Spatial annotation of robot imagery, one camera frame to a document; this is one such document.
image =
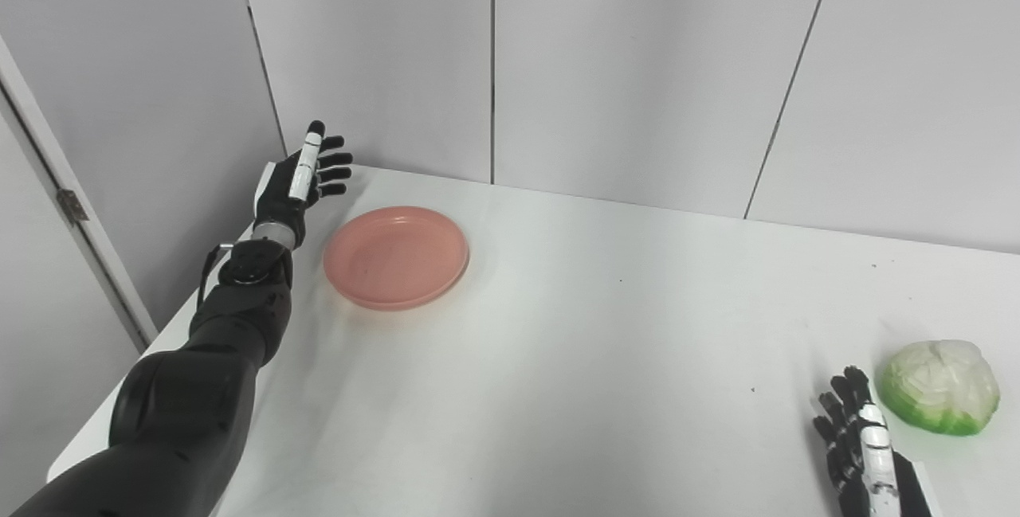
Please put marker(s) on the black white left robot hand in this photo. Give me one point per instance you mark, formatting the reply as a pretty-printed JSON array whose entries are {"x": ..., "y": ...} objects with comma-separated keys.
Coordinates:
[{"x": 279, "y": 190}]

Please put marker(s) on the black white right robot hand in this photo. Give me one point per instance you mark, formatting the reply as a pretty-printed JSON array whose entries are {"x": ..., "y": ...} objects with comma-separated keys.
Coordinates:
[{"x": 857, "y": 461}]

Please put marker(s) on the green white toy cabbage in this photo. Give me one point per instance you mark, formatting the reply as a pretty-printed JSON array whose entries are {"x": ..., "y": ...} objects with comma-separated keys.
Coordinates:
[{"x": 940, "y": 385}]

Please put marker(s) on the pink round plate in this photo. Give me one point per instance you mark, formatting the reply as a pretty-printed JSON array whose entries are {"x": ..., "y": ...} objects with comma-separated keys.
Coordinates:
[{"x": 396, "y": 258}]

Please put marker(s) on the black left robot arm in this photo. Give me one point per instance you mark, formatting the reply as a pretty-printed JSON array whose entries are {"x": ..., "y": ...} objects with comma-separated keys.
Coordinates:
[{"x": 183, "y": 405}]

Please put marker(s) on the metal door hinge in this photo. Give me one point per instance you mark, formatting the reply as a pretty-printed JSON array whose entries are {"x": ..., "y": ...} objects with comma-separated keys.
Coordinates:
[{"x": 72, "y": 205}]

